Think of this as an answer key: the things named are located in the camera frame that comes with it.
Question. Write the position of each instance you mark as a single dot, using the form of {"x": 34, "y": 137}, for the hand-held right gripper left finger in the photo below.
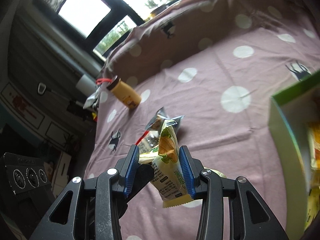
{"x": 131, "y": 172}

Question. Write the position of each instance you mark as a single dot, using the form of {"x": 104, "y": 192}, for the black framed window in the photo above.
{"x": 82, "y": 12}

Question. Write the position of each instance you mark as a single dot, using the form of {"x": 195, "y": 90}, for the orange seed snack packet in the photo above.
{"x": 157, "y": 116}

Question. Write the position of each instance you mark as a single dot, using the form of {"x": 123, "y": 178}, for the green cardboard box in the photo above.
{"x": 282, "y": 120}

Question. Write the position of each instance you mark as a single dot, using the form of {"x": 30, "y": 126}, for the pink dotted bedsheet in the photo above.
{"x": 225, "y": 130}

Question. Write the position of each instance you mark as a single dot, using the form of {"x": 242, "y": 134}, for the white paper roll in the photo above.
{"x": 83, "y": 82}

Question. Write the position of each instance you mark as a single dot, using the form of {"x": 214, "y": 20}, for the yellow bear bottle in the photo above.
{"x": 125, "y": 95}

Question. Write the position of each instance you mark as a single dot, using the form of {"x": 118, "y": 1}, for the yellow serrated-edge snack packet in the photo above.
{"x": 315, "y": 145}

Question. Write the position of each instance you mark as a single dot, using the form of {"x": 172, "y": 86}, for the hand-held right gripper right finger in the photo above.
{"x": 185, "y": 170}

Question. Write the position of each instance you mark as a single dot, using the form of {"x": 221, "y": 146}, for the dark ribbed radiator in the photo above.
{"x": 50, "y": 47}

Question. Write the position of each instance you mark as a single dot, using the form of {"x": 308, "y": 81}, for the cream green-leaf snack packet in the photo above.
{"x": 167, "y": 180}

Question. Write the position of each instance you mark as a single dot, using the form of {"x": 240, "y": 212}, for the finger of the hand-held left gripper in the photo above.
{"x": 142, "y": 177}

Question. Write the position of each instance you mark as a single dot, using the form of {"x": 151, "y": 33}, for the yellow jar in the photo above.
{"x": 153, "y": 13}

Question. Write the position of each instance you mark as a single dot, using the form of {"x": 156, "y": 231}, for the crumpled silver packet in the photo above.
{"x": 91, "y": 101}

